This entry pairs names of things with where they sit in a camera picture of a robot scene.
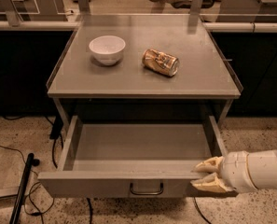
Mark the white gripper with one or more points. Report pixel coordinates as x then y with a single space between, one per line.
236 171

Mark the grey top drawer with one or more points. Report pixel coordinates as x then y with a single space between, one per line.
133 160

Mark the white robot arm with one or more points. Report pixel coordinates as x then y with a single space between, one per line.
262 168

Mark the grey drawer cabinet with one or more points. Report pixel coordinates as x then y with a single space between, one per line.
202 74

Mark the crushed gold soda can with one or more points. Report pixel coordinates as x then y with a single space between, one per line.
160 62

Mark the white ceramic bowl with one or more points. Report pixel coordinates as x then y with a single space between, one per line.
107 49

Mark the black pole on floor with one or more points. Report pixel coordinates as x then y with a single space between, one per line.
22 188

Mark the white horizontal rail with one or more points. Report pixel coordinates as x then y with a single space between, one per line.
219 27

